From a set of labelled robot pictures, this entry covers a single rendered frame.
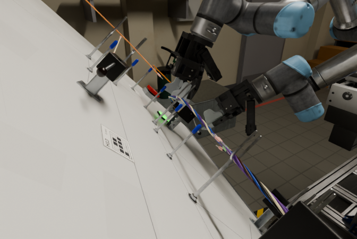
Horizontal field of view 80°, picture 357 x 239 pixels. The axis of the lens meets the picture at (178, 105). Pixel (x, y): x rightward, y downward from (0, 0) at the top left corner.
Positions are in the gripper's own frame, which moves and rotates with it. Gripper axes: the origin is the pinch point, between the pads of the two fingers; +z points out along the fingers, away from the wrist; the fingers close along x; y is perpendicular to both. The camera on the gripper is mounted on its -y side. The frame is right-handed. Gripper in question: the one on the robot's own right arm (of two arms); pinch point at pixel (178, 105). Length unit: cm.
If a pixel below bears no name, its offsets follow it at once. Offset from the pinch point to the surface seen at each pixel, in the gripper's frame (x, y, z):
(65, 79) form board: 19.0, 31.5, -6.4
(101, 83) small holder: 17.9, 26.5, -6.9
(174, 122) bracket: 0.9, -0.8, 5.6
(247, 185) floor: -43, -127, 72
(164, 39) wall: -223, -81, -6
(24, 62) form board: 22.1, 36.1, -8.5
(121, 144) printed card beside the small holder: 28.3, 23.8, -3.0
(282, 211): 42.1, 8.8, -5.9
